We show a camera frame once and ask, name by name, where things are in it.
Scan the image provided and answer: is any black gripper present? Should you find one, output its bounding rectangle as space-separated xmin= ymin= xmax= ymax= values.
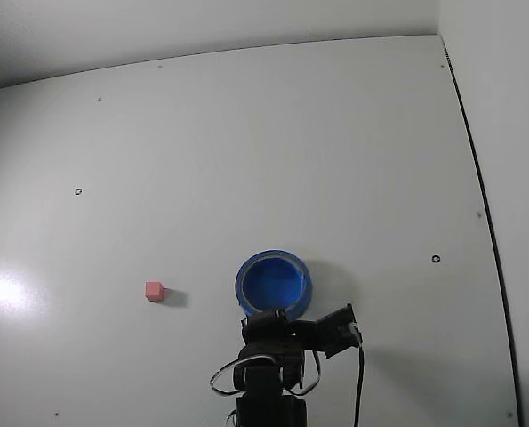
xmin=239 ymin=308 xmax=322 ymax=357

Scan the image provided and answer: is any orange foam cube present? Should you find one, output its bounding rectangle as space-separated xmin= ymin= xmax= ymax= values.
xmin=144 ymin=280 xmax=165 ymax=303

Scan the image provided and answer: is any blue tape roll bin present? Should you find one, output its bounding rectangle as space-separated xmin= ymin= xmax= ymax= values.
xmin=235 ymin=249 xmax=313 ymax=320

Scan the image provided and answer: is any grey servo wire loop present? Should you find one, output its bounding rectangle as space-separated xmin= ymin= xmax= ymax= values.
xmin=290 ymin=349 xmax=322 ymax=396
xmin=209 ymin=355 xmax=250 ymax=397

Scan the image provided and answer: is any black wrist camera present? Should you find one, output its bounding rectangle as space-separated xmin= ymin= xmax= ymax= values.
xmin=312 ymin=303 xmax=361 ymax=359

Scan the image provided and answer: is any black camera cable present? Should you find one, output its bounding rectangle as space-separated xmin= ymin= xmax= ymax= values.
xmin=351 ymin=326 xmax=366 ymax=427

